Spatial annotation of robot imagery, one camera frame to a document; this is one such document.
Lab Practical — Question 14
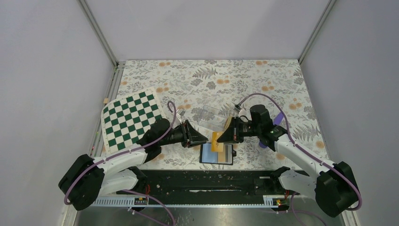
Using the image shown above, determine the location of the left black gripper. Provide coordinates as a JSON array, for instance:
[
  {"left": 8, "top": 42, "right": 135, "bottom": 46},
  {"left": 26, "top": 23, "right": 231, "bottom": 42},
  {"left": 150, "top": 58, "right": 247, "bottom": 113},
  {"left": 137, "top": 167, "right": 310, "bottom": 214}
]
[{"left": 160, "top": 120, "right": 208, "bottom": 148}]

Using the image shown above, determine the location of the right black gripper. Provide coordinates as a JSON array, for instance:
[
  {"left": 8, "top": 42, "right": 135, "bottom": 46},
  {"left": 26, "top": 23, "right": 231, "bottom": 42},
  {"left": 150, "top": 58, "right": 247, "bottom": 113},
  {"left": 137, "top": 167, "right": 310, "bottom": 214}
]
[{"left": 217, "top": 116, "right": 261, "bottom": 144}]

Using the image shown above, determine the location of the black leather card holder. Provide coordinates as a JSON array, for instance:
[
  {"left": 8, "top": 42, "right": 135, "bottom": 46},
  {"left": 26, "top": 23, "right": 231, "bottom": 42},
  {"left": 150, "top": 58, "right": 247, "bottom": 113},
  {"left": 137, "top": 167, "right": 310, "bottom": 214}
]
[{"left": 199, "top": 143, "right": 237, "bottom": 165}]

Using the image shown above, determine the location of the clear plastic box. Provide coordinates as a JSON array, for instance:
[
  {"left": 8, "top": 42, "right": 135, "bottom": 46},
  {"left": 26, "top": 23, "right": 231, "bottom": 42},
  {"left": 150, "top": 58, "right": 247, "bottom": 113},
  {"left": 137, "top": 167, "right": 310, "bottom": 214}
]
[{"left": 198, "top": 105, "right": 234, "bottom": 131}]

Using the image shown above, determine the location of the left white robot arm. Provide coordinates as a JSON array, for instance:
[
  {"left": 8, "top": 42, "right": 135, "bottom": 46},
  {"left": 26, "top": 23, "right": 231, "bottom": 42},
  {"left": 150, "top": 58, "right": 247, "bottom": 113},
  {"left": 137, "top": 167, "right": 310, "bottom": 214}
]
[{"left": 58, "top": 118, "right": 208, "bottom": 210}]

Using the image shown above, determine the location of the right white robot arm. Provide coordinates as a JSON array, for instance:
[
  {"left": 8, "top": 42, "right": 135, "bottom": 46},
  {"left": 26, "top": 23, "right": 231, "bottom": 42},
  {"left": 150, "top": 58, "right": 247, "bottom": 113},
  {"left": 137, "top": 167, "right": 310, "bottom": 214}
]
[{"left": 217, "top": 105, "right": 360, "bottom": 217}]

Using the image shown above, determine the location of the floral table mat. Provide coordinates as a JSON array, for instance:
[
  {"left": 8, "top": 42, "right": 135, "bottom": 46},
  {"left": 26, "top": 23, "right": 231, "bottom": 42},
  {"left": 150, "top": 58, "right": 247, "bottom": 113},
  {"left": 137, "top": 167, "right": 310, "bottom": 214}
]
[{"left": 117, "top": 59, "right": 328, "bottom": 157}]

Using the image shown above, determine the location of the purple cylindrical marker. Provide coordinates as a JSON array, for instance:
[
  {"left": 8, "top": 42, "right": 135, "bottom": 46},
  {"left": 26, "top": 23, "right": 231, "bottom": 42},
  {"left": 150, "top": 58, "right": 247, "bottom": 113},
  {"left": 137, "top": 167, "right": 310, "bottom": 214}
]
[{"left": 258, "top": 112, "right": 285, "bottom": 149}]

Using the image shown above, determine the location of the green white checkered board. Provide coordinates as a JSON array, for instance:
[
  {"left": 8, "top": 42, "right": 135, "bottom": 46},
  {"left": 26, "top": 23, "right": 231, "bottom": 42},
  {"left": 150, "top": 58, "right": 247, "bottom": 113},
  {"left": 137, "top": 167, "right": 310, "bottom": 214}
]
[{"left": 101, "top": 87, "right": 166, "bottom": 154}]

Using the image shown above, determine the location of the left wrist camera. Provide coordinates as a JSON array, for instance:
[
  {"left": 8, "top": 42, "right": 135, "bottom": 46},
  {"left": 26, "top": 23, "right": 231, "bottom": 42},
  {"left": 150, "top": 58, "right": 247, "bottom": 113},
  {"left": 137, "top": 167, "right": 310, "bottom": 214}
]
[{"left": 176, "top": 108, "right": 186, "bottom": 125}]

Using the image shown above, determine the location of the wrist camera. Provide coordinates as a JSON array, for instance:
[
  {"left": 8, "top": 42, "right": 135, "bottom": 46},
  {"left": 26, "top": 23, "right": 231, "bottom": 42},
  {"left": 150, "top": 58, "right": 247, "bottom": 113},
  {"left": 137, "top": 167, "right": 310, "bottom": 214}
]
[
  {"left": 176, "top": 108, "right": 186, "bottom": 125},
  {"left": 234, "top": 104, "right": 247, "bottom": 117}
]

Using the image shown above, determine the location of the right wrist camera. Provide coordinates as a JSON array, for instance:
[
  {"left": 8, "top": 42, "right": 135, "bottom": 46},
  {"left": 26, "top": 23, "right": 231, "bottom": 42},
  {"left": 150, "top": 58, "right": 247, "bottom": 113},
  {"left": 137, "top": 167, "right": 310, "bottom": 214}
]
[{"left": 234, "top": 104, "right": 247, "bottom": 117}]

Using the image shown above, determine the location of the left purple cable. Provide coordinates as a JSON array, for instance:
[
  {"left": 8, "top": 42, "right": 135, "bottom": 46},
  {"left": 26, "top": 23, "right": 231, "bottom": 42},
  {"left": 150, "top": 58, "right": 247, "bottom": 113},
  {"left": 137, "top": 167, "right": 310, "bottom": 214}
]
[{"left": 64, "top": 100, "right": 178, "bottom": 206}]

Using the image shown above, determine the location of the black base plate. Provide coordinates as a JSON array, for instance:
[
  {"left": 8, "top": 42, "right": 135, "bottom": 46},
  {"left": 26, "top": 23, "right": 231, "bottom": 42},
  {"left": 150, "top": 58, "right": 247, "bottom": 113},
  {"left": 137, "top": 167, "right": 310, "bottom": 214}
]
[{"left": 132, "top": 170, "right": 293, "bottom": 200}]

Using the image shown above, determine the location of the white slotted cable duct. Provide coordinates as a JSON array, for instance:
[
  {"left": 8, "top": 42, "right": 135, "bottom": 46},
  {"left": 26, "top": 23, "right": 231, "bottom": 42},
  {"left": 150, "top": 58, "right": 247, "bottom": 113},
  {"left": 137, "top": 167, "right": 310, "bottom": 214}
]
[{"left": 91, "top": 194, "right": 279, "bottom": 208}]

